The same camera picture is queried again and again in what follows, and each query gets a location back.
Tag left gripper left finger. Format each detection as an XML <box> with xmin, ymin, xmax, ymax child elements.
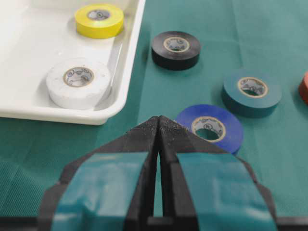
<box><xmin>38</xmin><ymin>116</ymin><xmax>158</xmax><ymax>231</ymax></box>

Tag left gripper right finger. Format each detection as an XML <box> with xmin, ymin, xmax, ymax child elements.
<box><xmin>158</xmin><ymin>116</ymin><xmax>277</xmax><ymax>231</ymax></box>

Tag teal green tape roll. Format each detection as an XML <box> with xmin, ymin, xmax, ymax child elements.
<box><xmin>222</xmin><ymin>69</ymin><xmax>282</xmax><ymax>118</ymax></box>

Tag white tape roll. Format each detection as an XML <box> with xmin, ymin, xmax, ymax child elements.
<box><xmin>46</xmin><ymin>58</ymin><xmax>111</xmax><ymax>110</ymax></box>

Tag orange red tape roll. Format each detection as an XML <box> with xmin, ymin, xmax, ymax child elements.
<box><xmin>298</xmin><ymin>72</ymin><xmax>308</xmax><ymax>104</ymax></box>

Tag yellow tape roll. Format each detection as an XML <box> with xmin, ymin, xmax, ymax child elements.
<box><xmin>75</xmin><ymin>3</ymin><xmax>124</xmax><ymax>39</ymax></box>

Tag blue tape roll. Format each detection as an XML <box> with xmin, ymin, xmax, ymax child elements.
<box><xmin>176</xmin><ymin>104</ymin><xmax>244</xmax><ymax>155</ymax></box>

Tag black tape roll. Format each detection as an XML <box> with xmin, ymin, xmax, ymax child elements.
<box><xmin>152</xmin><ymin>31</ymin><xmax>201</xmax><ymax>70</ymax></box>

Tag white plastic tray case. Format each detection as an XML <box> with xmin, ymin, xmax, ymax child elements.
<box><xmin>0</xmin><ymin>0</ymin><xmax>145</xmax><ymax>125</ymax></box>

